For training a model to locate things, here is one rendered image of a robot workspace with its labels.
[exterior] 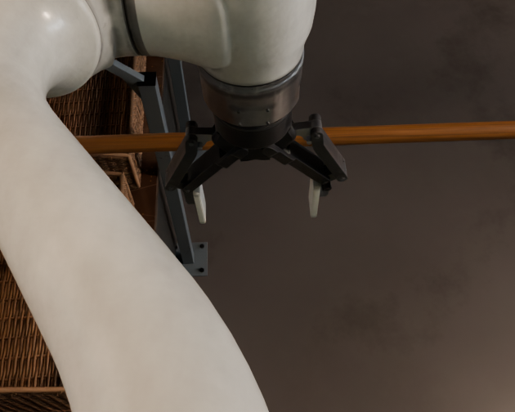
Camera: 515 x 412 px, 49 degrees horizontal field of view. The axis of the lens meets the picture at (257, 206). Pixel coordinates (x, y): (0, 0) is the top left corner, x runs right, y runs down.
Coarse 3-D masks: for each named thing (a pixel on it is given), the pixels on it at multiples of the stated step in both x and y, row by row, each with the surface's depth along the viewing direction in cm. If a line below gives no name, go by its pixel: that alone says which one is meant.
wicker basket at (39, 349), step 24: (0, 264) 147; (0, 288) 144; (0, 312) 140; (24, 312) 140; (0, 336) 137; (24, 336) 137; (0, 360) 134; (48, 360) 134; (0, 384) 113; (24, 384) 131; (48, 384) 131; (0, 408) 122; (24, 408) 123; (48, 408) 125
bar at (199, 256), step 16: (176, 64) 191; (128, 80) 131; (144, 80) 132; (176, 80) 197; (144, 96) 134; (160, 96) 140; (176, 96) 204; (160, 112) 139; (160, 128) 144; (160, 160) 156; (176, 192) 170; (176, 208) 178; (176, 224) 186; (176, 256) 213; (192, 256) 207; (192, 272) 209
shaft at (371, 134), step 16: (336, 128) 92; (352, 128) 92; (368, 128) 92; (384, 128) 92; (400, 128) 92; (416, 128) 92; (432, 128) 92; (448, 128) 92; (464, 128) 92; (480, 128) 92; (496, 128) 92; (512, 128) 92; (96, 144) 90; (112, 144) 90; (128, 144) 90; (144, 144) 91; (160, 144) 91; (176, 144) 91; (208, 144) 91; (304, 144) 92; (336, 144) 92; (352, 144) 93
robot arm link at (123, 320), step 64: (0, 0) 34; (64, 0) 35; (0, 64) 30; (64, 64) 37; (0, 128) 26; (64, 128) 28; (0, 192) 24; (64, 192) 23; (64, 256) 21; (128, 256) 21; (64, 320) 20; (128, 320) 19; (192, 320) 19; (64, 384) 20; (128, 384) 17; (192, 384) 17; (256, 384) 19
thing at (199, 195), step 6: (198, 192) 64; (198, 198) 64; (204, 198) 70; (198, 204) 66; (204, 204) 69; (198, 210) 67; (204, 210) 69; (198, 216) 68; (204, 216) 69; (204, 222) 69
